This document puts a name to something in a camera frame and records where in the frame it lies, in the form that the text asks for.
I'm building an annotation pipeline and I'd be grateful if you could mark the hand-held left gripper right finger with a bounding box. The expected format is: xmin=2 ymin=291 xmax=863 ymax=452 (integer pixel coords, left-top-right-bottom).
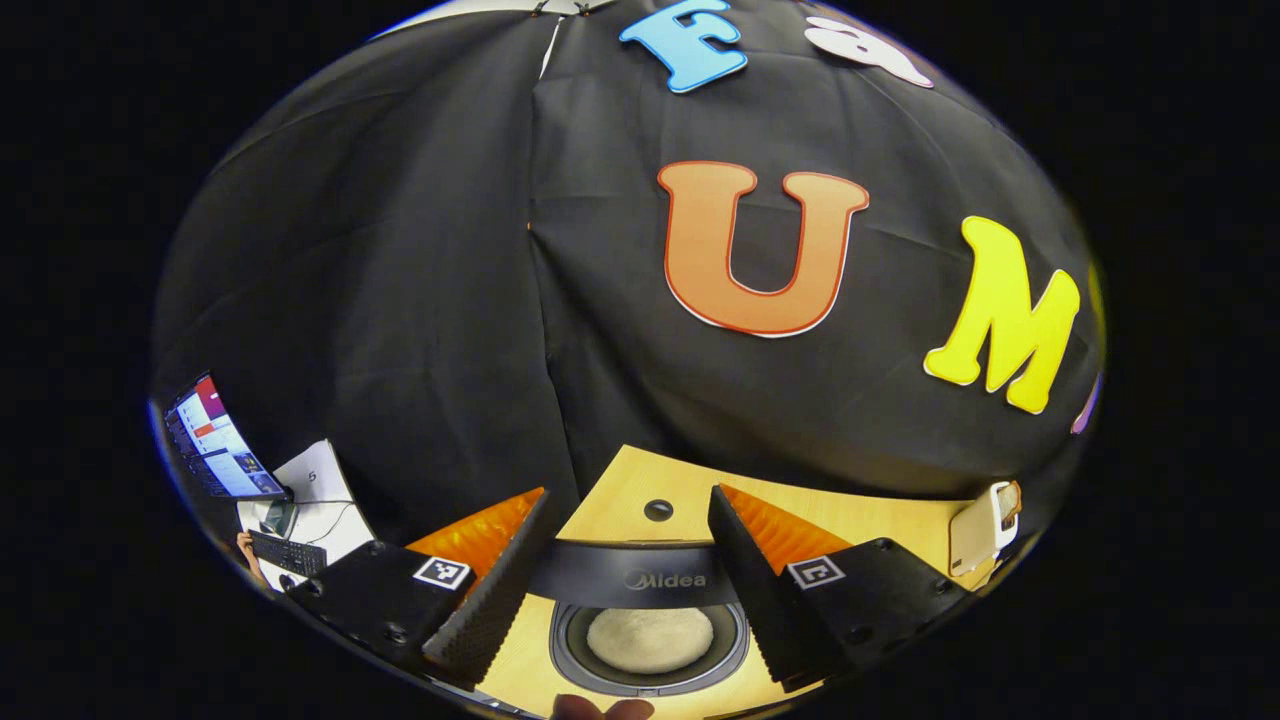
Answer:
xmin=707 ymin=485 xmax=971 ymax=694

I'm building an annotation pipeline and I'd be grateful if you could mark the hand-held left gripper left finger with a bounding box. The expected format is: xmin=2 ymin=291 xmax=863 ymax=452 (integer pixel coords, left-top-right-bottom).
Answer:
xmin=285 ymin=487 xmax=557 ymax=691

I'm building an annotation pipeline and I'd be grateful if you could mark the dark grey rice cooker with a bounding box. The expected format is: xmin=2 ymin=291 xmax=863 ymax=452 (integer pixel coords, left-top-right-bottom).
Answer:
xmin=528 ymin=538 xmax=751 ymax=698

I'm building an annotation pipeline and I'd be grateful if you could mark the white side table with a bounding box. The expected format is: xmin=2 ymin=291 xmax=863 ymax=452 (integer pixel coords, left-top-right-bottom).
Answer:
xmin=237 ymin=440 xmax=376 ymax=591

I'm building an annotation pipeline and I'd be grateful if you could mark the black keyboard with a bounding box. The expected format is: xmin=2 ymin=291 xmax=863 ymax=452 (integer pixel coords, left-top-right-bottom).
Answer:
xmin=247 ymin=530 xmax=328 ymax=578

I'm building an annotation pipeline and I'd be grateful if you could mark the white toaster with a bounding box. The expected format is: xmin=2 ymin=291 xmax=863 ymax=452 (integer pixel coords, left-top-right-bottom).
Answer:
xmin=948 ymin=482 xmax=1021 ymax=578

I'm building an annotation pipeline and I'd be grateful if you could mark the computer monitor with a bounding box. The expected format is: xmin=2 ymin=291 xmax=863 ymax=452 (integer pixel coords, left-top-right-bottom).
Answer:
xmin=163 ymin=373 xmax=291 ymax=501

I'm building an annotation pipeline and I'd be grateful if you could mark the black backdrop cloth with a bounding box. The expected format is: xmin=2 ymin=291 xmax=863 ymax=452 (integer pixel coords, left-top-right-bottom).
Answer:
xmin=150 ymin=0 xmax=1106 ymax=546

